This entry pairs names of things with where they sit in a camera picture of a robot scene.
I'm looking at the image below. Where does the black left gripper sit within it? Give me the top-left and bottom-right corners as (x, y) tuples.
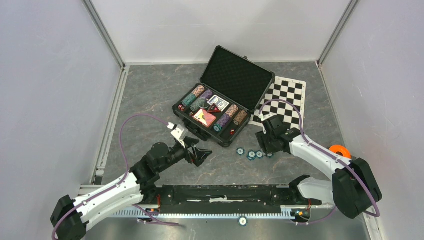
(157, 136), (212, 172)

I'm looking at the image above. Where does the brown poker chip stack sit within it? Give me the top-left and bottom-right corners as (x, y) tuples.
(233, 110), (247, 126)

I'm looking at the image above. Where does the black red all-in triangle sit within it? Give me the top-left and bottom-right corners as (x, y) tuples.
(207, 103), (221, 113)

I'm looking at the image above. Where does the clear dealer button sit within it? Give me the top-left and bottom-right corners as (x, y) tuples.
(198, 100), (210, 109)

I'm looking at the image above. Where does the orange blue poker chip stack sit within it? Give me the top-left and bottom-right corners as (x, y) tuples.
(225, 104), (239, 118)

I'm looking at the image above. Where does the green yellow blue chip stack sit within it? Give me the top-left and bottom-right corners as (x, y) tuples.
(190, 98), (204, 112)

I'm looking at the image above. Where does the teal poker chip stack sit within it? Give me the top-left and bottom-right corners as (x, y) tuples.
(181, 93), (197, 107)

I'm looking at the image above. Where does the purple poker chip stack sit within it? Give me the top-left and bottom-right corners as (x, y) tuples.
(199, 89), (214, 101)

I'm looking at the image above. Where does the pink poker chip stack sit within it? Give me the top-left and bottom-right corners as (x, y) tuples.
(191, 85), (205, 98)

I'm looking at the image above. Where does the black poker case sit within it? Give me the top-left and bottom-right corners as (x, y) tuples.
(172, 46), (276, 148)

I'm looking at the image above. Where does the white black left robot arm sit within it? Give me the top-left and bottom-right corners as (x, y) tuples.
(50, 138), (213, 240)

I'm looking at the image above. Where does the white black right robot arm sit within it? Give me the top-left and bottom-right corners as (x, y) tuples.
(256, 115), (383, 219)

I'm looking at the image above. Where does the red playing card deck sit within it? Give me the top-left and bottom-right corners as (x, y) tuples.
(193, 109), (217, 128)

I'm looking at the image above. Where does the black white chessboard mat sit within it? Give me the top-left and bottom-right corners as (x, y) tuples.
(249, 76), (306, 128)

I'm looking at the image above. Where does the blue playing card deck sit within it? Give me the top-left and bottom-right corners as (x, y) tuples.
(207, 95), (230, 112)

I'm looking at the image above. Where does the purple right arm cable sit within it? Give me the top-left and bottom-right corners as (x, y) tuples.
(258, 99), (381, 226)

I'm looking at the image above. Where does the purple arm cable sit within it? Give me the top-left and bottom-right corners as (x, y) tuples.
(51, 113), (181, 240)
(258, 99), (381, 226)

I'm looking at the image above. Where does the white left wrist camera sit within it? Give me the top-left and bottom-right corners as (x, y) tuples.
(167, 122), (188, 148)

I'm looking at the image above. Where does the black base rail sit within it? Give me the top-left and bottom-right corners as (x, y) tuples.
(139, 185), (322, 215)

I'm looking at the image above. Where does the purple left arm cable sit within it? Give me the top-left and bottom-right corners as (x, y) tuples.
(51, 113), (181, 240)

